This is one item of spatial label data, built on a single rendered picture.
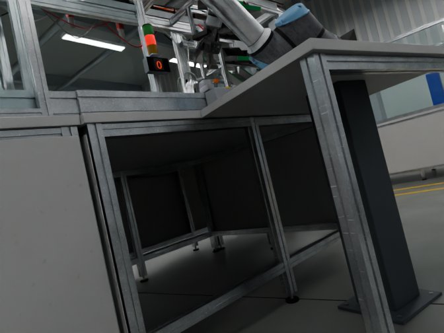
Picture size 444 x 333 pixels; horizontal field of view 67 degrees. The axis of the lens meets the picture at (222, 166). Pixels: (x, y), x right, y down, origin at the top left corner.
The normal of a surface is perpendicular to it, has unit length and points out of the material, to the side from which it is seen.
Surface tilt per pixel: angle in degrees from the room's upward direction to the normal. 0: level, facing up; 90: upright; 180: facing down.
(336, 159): 90
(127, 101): 90
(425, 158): 90
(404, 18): 90
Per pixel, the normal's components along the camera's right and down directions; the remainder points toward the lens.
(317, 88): -0.83, 0.16
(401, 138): -0.60, 0.10
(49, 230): 0.65, -0.19
